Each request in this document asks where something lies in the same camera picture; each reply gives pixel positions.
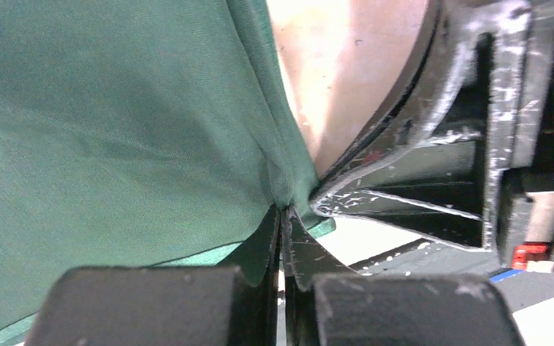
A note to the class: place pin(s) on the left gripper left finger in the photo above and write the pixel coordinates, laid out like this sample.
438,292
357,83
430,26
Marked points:
231,303

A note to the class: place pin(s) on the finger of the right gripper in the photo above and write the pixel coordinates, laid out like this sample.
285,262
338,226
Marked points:
434,191

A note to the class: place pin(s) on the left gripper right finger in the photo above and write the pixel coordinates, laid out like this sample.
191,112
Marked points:
328,303

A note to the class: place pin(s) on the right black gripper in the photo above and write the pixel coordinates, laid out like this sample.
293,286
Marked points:
518,210

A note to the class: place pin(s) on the dark green cloth napkin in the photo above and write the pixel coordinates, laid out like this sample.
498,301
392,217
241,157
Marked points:
137,133

